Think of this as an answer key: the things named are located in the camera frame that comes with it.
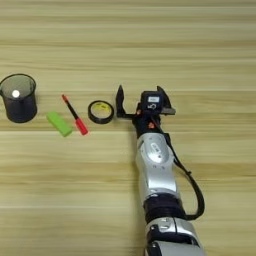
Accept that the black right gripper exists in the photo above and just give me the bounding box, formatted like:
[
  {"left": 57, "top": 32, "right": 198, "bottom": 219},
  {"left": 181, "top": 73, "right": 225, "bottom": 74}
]
[{"left": 115, "top": 84, "right": 177, "bottom": 138}]

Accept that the black tape roll yellow core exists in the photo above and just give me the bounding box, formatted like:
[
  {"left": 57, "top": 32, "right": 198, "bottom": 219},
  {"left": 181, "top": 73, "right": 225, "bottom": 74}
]
[{"left": 87, "top": 99, "right": 115, "bottom": 125}]

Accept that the red and black marker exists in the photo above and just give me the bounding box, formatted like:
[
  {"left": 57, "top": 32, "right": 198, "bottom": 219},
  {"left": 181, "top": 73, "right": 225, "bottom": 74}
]
[{"left": 60, "top": 93, "right": 90, "bottom": 136}]

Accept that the green rectangular eraser block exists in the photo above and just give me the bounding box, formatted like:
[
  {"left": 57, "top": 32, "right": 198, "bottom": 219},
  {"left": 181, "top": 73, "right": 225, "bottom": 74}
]
[{"left": 45, "top": 111, "right": 74, "bottom": 138}]

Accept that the black mesh pen cup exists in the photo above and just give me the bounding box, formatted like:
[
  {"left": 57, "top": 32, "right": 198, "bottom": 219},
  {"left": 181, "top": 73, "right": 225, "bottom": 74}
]
[{"left": 0, "top": 73, "right": 38, "bottom": 124}]

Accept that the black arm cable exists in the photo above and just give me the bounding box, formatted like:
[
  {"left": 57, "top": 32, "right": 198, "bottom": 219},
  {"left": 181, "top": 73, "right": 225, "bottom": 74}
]
[{"left": 161, "top": 132, "right": 206, "bottom": 222}]

